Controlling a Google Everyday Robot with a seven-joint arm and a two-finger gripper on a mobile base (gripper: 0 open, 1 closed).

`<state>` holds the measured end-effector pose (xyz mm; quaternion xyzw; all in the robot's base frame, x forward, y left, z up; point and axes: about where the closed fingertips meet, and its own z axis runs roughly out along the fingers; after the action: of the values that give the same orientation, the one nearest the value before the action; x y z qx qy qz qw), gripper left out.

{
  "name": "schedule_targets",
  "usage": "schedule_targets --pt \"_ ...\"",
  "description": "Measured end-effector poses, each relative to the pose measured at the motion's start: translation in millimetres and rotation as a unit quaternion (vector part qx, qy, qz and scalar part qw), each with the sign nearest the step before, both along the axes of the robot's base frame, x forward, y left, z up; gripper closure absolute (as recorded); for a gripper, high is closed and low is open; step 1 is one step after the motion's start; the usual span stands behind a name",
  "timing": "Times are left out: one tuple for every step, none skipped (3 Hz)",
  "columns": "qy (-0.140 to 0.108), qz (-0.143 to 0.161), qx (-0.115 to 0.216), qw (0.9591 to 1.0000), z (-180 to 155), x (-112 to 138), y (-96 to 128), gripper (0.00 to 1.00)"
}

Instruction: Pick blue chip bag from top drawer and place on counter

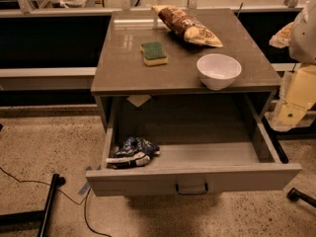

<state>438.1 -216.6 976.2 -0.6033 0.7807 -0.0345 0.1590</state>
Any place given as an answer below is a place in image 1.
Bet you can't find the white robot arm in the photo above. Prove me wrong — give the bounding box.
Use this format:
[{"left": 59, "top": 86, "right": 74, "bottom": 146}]
[{"left": 269, "top": 0, "right": 316, "bottom": 131}]

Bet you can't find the grey counter cabinet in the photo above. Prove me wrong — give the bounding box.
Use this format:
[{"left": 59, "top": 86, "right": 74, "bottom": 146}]
[{"left": 91, "top": 9, "right": 280, "bottom": 124}]

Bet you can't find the open grey top drawer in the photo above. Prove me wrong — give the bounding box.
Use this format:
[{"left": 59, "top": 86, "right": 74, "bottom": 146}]
[{"left": 87, "top": 94, "right": 301, "bottom": 196}]

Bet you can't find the brown chip bag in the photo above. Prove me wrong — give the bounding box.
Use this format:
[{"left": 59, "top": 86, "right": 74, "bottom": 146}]
[{"left": 152, "top": 5, "right": 223, "bottom": 47}]

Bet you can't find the white paper tag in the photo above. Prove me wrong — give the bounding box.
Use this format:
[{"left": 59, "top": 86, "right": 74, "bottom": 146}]
[{"left": 127, "top": 95, "right": 151, "bottom": 108}]

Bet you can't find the green yellow sponge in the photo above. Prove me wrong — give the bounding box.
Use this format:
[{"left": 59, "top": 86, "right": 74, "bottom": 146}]
[{"left": 140, "top": 41, "right": 168, "bottom": 66}]

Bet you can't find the white bowl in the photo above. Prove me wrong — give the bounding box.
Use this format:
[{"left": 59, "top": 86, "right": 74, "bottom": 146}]
[{"left": 197, "top": 54, "right": 242, "bottom": 90}]

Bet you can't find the blue floor tape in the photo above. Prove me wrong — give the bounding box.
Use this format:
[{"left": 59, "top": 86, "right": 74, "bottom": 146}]
[{"left": 78, "top": 165, "right": 101, "bottom": 196}]

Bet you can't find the black caster leg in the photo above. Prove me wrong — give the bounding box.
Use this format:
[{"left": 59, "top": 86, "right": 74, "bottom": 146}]
[{"left": 287, "top": 188, "right": 316, "bottom": 207}]

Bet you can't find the black floor stand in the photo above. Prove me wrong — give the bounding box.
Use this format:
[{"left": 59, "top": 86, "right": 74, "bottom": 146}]
[{"left": 0, "top": 174, "right": 66, "bottom": 237}]

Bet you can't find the black drawer handle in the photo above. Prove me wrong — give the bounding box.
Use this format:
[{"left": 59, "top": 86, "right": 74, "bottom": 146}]
[{"left": 175, "top": 183, "right": 208, "bottom": 196}]

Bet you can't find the black floor cable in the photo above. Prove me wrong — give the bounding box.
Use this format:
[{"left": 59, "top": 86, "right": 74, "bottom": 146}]
[{"left": 0, "top": 166, "right": 113, "bottom": 237}]

